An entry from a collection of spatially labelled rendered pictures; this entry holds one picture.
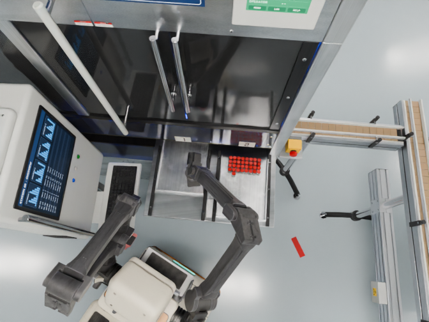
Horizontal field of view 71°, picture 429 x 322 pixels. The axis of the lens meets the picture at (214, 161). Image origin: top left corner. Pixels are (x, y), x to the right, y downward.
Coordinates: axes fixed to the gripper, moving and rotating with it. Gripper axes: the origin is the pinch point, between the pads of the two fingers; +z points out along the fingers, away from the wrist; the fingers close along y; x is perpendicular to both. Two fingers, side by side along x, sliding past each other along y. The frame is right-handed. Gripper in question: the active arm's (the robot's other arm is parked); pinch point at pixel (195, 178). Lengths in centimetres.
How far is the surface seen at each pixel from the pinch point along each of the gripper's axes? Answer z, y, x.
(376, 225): 46, -35, -113
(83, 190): -4, -1, 57
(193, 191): 8.1, -5.7, 1.7
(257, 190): 8.7, -8.5, -33.1
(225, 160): 10.7, 10.3, -17.4
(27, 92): -56, 29, 54
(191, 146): 11.6, 20.5, 1.5
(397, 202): 26, -21, -117
